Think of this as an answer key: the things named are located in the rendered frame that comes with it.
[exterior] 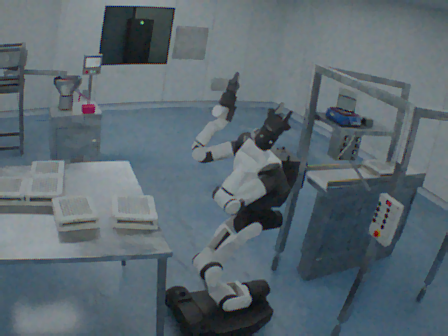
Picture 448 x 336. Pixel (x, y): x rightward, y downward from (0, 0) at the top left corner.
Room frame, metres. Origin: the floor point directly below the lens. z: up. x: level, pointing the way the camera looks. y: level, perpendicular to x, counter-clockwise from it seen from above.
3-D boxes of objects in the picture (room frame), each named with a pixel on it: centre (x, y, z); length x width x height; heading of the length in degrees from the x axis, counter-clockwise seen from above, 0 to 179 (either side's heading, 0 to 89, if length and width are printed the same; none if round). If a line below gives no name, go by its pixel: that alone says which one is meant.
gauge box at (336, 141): (2.58, -0.81, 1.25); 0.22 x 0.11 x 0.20; 117
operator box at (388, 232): (1.84, -0.96, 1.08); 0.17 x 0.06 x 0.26; 27
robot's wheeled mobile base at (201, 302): (2.00, -0.15, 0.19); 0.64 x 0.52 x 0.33; 119
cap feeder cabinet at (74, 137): (4.11, 1.83, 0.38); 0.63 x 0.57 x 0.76; 121
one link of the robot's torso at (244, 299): (2.01, -0.17, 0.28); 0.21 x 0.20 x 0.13; 119
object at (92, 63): (4.34, 1.72, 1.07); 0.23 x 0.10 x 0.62; 121
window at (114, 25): (7.03, 1.94, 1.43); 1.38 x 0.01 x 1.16; 121
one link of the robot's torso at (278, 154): (2.03, -0.22, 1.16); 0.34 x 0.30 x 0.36; 18
